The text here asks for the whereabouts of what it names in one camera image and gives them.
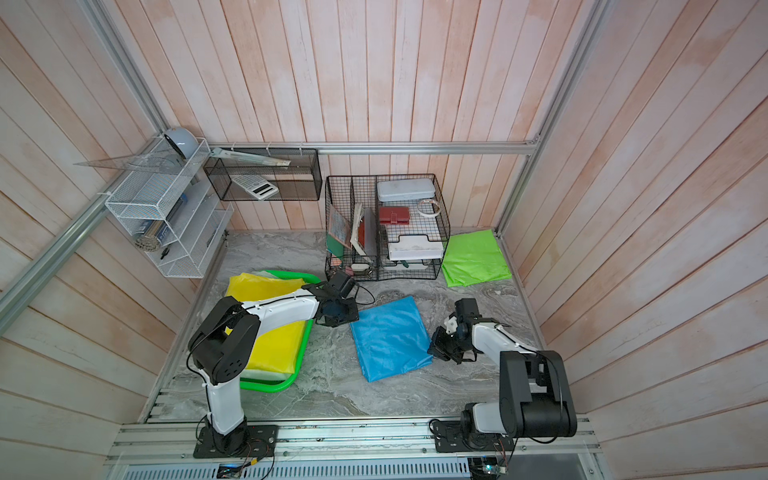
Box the white paper tray box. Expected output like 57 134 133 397
388 235 445 262

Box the black wire tray stack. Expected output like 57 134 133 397
375 173 451 280

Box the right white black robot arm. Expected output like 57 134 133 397
428 298 578 453

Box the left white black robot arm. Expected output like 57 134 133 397
187 271 359 459

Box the clear triangle ruler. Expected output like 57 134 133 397
76 151 186 174

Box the blue raincoat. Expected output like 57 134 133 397
351 296 432 382

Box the black wire file organizer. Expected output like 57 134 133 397
324 175 381 282

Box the black mesh wall basket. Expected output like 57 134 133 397
204 147 322 201

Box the green plastic basket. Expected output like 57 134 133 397
226 270 321 393

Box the white wire wall shelf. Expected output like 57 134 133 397
106 138 233 279

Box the white calculator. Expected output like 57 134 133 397
231 174 279 201

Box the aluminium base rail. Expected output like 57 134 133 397
102 417 612 479

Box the light green raincoat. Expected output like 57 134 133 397
442 230 513 287

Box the yellow raincoat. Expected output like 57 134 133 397
224 272 310 376

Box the white tape roll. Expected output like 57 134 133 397
416 198 442 218

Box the red wallet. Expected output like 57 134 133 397
379 206 410 225

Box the rolled silver bundle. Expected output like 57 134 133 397
134 219 169 252

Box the grey pencil case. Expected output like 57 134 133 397
377 178 436 203

